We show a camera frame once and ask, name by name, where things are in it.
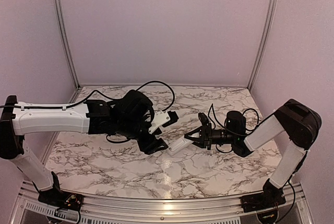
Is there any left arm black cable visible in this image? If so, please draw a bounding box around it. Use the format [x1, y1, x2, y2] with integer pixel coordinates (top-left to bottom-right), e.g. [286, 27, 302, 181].
[0, 80, 175, 144]

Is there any white remote control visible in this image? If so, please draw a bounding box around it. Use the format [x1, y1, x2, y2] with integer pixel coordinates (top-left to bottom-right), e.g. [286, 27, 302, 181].
[166, 137, 193, 156]

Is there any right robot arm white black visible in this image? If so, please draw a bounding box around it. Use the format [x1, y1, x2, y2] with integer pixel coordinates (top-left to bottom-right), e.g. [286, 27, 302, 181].
[184, 99, 322, 207]

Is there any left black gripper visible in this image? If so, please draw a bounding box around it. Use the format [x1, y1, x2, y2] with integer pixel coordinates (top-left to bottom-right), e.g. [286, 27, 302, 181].
[117, 114, 170, 155]

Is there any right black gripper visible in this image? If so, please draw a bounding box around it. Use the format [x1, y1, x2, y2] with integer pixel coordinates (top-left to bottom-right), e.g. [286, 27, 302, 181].
[185, 123, 236, 149]

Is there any front aluminium rail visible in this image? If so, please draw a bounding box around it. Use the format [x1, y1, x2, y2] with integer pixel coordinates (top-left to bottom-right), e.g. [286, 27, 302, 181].
[9, 181, 314, 223]

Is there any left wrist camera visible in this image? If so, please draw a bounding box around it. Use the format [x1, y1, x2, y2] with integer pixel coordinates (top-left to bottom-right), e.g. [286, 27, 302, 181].
[148, 111, 179, 134]

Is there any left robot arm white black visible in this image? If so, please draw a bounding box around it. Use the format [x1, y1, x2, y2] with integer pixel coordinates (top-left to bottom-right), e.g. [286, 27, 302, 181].
[1, 90, 171, 206]

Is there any right aluminium frame post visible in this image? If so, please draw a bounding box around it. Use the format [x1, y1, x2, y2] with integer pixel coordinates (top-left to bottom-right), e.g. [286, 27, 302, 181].
[247, 0, 277, 89]

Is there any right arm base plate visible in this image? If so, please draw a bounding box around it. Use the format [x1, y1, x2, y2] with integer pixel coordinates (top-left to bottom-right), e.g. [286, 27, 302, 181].
[240, 193, 286, 213]

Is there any left aluminium frame post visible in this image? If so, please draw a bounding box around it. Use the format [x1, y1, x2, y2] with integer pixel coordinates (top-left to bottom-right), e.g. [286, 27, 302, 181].
[54, 0, 80, 89]

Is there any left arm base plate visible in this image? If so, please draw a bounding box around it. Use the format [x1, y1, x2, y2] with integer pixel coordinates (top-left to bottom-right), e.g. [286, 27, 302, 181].
[38, 191, 84, 211]

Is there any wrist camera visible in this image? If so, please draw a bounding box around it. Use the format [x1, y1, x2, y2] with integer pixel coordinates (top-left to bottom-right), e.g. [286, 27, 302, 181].
[148, 111, 179, 134]
[198, 112, 211, 127]

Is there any aluminium frame post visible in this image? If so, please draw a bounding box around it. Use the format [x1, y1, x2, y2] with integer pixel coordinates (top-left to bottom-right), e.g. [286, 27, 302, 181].
[247, 0, 277, 89]
[54, 0, 80, 89]

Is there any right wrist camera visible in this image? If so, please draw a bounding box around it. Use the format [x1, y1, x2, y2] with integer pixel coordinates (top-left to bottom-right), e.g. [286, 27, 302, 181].
[198, 112, 211, 127]

